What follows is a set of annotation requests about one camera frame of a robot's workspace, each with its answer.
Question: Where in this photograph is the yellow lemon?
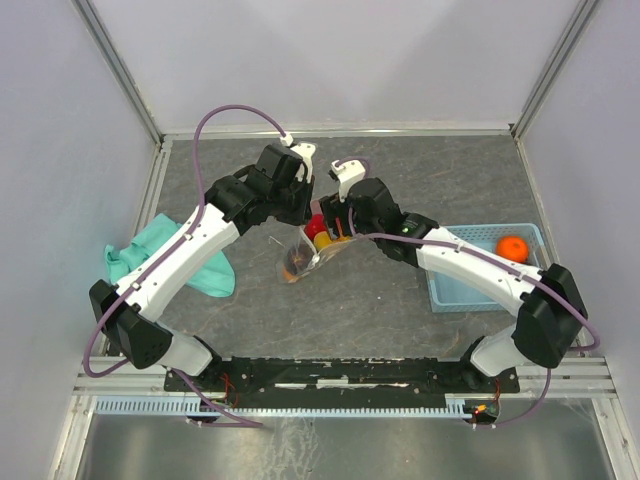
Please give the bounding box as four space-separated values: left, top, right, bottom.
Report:
313 231 334 251

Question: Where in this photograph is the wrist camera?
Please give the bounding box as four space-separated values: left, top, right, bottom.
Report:
279 133 317 183
329 156 370 203

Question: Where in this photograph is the clear dotted zip bag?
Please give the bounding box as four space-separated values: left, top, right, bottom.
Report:
276 200 354 284

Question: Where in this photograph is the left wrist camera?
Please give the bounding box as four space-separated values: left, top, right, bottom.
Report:
279 133 317 183

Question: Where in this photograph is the teal cloth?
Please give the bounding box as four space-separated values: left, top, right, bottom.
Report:
103 214 236 298

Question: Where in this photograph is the red yellow peach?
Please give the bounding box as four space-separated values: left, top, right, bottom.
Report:
282 268 298 283

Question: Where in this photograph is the red apple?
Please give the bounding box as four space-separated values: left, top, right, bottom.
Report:
304 214 327 241

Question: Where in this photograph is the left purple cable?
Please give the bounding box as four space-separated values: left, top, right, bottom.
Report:
82 103 289 429

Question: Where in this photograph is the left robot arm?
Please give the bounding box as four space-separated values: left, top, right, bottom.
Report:
89 142 316 390

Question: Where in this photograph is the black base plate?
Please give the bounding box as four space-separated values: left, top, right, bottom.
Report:
191 357 520 410

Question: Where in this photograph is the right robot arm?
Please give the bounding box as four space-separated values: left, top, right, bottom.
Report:
319 178 588 391

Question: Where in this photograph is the orange tangerine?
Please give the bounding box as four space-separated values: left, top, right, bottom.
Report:
495 236 529 264

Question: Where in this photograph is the blue cable duct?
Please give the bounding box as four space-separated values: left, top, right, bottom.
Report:
93 394 474 416

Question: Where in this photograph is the blue plastic basket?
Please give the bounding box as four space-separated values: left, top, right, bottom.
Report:
426 223 549 313

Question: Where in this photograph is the dark purple fruit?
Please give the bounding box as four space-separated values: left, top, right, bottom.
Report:
283 245 314 276

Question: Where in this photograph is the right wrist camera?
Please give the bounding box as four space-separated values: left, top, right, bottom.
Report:
329 156 370 203

